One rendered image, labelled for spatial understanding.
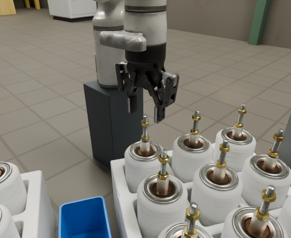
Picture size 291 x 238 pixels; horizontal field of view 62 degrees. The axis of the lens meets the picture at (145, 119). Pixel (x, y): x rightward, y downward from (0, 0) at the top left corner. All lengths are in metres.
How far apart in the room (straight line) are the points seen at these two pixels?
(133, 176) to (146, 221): 0.12
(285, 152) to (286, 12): 2.23
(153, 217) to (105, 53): 0.46
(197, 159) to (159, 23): 0.31
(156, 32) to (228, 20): 2.70
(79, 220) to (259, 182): 0.44
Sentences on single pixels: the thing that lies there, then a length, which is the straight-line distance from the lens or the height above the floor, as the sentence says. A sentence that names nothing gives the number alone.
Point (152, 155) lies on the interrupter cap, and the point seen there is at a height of 0.25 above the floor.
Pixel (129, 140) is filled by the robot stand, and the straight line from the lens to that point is 0.84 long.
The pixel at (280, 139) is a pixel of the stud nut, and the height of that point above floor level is 0.33.
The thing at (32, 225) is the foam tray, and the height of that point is 0.18.
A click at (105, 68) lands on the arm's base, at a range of 0.74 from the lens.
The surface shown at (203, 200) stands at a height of 0.22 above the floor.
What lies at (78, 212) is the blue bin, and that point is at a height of 0.09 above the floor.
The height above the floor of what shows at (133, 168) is 0.23.
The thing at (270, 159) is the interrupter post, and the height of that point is 0.28.
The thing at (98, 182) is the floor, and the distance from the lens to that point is 0.85.
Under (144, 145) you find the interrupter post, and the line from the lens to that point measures 0.53.
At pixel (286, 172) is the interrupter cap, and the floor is 0.25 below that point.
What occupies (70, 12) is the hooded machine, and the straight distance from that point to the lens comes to 4.31.
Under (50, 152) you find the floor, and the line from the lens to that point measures 1.03.
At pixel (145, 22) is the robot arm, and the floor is 0.53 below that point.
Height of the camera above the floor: 0.59
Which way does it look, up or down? 30 degrees down
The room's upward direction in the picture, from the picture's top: straight up
